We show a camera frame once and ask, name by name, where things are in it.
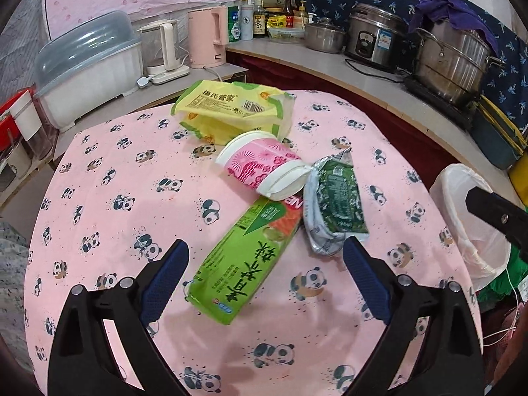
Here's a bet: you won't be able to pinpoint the purple cloth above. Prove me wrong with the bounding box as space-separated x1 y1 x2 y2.
408 0 499 55

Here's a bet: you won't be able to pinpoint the green tea carton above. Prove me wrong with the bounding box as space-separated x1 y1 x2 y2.
186 193 303 325

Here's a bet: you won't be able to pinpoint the black power cable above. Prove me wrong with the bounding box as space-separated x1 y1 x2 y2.
344 58 407 84

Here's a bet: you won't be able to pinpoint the red storage tray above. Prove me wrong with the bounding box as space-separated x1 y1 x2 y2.
1 88 34 151

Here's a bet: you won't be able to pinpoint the stacked yellow blue basins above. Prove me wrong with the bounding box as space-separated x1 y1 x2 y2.
469 95 527 171

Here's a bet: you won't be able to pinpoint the pink paper cup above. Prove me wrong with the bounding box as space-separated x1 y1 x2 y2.
216 131 312 201

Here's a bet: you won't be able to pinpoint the white lidded canister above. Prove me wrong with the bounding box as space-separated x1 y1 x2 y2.
9 89 52 160

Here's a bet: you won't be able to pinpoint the dark green foil packet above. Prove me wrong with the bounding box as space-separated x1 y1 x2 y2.
303 148 370 256

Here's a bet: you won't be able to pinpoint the white glass kettle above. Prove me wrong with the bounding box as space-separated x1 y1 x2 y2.
138 19 190 85

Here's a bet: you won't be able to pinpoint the white dish rack box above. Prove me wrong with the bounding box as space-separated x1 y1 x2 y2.
34 11 143 131

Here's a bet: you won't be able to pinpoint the dark soy sauce bottle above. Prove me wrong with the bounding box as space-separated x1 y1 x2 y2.
252 0 266 39

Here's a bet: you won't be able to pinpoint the pink panda tablecloth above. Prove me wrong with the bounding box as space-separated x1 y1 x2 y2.
22 89 483 396

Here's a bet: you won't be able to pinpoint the navy patterned cloth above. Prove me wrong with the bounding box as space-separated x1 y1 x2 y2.
303 0 527 131

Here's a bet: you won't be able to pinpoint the large steel steamer pot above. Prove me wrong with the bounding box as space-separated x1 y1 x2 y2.
415 20 506 106

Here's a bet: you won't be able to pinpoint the white bottle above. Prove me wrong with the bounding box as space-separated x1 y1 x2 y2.
240 0 253 40

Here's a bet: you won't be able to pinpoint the yellow seasoning packet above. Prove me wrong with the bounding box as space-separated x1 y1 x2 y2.
267 15 288 30

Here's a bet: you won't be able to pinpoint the green plastic bag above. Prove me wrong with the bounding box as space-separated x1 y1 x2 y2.
478 245 528 303

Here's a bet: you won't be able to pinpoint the small steel pot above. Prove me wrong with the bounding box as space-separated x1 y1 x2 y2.
304 18 346 54

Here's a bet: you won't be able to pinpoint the green tin can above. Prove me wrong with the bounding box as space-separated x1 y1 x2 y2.
227 5 241 43

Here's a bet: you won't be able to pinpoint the pink electric kettle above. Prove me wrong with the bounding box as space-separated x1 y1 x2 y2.
188 5 228 69

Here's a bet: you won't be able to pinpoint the white bagged trash bin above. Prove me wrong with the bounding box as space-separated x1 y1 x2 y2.
430 164 511 291

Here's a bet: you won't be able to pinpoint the yellow green snack bag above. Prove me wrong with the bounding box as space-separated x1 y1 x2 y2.
171 80 295 146

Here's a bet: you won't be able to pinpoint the black induction cooktop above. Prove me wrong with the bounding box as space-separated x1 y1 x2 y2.
403 76 474 131

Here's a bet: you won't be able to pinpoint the steel rice cooker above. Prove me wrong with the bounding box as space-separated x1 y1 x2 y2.
344 4 407 72

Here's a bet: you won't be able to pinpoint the yellow electric pot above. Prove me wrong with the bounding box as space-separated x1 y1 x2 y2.
508 160 528 206

